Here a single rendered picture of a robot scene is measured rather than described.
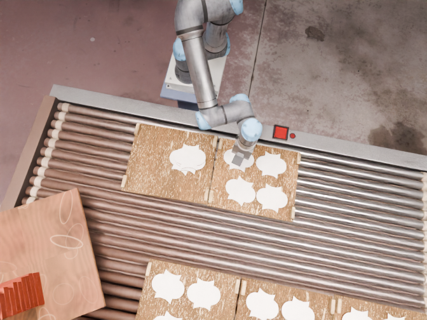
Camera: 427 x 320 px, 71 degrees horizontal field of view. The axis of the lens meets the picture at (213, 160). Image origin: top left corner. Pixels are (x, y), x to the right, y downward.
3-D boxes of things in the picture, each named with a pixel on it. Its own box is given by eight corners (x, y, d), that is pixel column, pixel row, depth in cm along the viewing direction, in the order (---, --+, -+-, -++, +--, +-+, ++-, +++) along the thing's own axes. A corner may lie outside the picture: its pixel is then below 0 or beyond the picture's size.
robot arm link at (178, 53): (172, 53, 151) (168, 35, 138) (198, 47, 152) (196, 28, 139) (178, 73, 148) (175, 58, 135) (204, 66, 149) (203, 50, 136)
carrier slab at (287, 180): (219, 138, 153) (220, 137, 151) (298, 153, 152) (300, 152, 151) (206, 206, 143) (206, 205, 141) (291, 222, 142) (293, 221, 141)
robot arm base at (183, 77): (177, 58, 162) (175, 46, 153) (205, 61, 161) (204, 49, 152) (172, 82, 158) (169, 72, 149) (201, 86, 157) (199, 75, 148)
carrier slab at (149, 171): (138, 124, 153) (138, 122, 151) (218, 136, 153) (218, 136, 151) (121, 190, 143) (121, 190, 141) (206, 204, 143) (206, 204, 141)
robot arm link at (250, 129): (258, 113, 111) (266, 134, 109) (253, 125, 121) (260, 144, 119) (238, 118, 110) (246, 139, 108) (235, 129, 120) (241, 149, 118)
